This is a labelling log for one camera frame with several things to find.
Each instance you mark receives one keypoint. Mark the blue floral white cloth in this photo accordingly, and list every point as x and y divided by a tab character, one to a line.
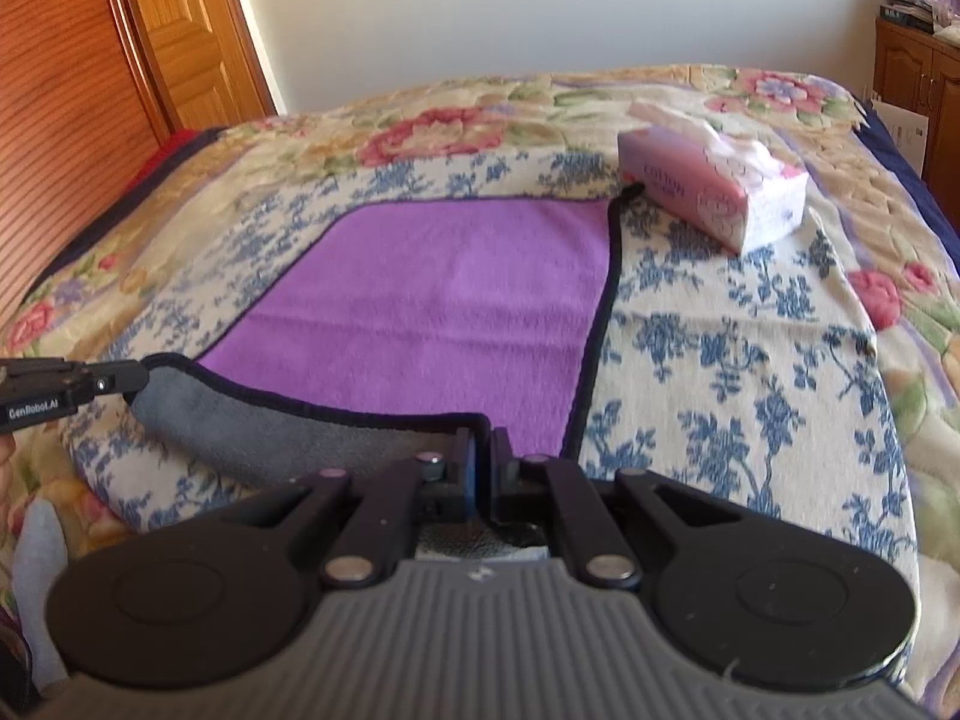
337	319

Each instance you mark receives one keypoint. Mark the purple and grey towel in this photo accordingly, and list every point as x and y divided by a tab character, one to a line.
403	323

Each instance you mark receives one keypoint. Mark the wooden door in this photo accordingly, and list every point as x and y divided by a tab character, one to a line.
202	62

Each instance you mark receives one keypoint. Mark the white paper bag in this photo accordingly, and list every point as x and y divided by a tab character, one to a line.
909	131

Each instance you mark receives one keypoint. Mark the red pillow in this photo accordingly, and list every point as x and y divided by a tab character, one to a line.
171	152

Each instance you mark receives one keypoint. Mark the floral bed blanket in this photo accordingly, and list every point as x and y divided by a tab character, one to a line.
862	239

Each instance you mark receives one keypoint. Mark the pink tissue pack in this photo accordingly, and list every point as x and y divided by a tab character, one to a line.
734	190

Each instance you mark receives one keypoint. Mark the dark book stack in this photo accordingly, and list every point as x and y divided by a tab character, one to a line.
908	17

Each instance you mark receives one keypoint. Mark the wooden slatted wardrobe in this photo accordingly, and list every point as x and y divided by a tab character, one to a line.
81	113

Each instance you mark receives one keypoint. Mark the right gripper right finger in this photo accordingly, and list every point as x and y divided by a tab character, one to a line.
543	498

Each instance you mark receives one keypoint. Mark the wooden sideboard cabinet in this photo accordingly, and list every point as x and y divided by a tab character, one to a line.
919	73

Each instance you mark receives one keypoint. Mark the grey sock foot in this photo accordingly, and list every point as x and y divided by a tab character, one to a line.
40	557

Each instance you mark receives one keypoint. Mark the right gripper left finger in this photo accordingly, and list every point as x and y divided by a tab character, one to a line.
430	486

